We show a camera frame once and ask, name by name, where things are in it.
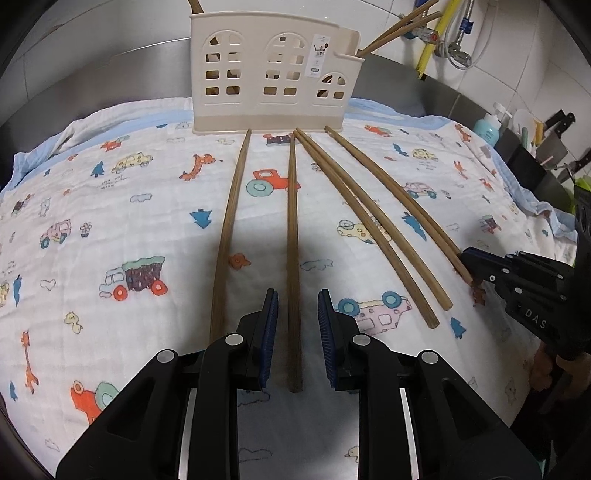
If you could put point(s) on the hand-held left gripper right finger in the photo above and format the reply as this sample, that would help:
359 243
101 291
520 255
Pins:
327 341

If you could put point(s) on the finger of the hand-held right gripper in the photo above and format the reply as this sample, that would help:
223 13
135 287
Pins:
545 274
485 265

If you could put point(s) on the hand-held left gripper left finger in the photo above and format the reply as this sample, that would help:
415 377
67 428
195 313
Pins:
270 341

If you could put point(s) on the cream plastic utensil holder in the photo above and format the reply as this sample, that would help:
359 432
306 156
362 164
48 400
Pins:
251 46

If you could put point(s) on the person's right hand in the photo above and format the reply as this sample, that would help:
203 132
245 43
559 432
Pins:
544 369

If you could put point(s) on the black utensil container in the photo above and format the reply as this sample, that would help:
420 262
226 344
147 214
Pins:
531 166

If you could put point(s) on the steel cleaver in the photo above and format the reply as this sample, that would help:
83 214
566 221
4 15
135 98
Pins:
554 147

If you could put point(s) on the teal bottle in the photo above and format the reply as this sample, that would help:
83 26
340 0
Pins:
487 129

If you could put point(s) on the yellow brush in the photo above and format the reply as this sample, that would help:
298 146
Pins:
539 134

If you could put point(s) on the white spatula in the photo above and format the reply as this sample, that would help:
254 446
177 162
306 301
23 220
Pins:
523 124

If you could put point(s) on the printed cartoon blanket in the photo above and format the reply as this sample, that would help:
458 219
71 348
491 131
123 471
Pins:
138 207

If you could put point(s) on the metal valve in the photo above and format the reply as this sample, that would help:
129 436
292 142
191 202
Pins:
455 55

